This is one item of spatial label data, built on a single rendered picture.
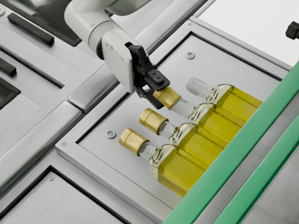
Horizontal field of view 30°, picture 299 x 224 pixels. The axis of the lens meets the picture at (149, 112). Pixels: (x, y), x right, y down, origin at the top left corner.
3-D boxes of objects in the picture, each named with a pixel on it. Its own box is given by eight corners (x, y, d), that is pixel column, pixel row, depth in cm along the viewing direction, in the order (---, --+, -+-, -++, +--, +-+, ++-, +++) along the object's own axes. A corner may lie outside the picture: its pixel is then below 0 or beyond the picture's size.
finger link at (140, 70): (124, 60, 108) (139, 83, 107) (129, 51, 103) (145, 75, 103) (136, 54, 109) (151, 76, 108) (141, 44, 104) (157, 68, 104)
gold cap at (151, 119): (168, 126, 103) (150, 115, 105) (169, 115, 101) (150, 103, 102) (157, 139, 102) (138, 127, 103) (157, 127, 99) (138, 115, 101)
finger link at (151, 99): (137, 97, 112) (157, 118, 108) (136, 86, 109) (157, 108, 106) (150, 89, 113) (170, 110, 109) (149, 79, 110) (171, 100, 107)
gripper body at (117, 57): (96, 66, 116) (127, 100, 111) (90, 31, 108) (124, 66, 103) (125, 50, 119) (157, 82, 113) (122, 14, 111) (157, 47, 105)
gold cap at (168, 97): (178, 101, 107) (161, 86, 107) (184, 94, 104) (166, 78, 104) (167, 113, 105) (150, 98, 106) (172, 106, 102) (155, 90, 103)
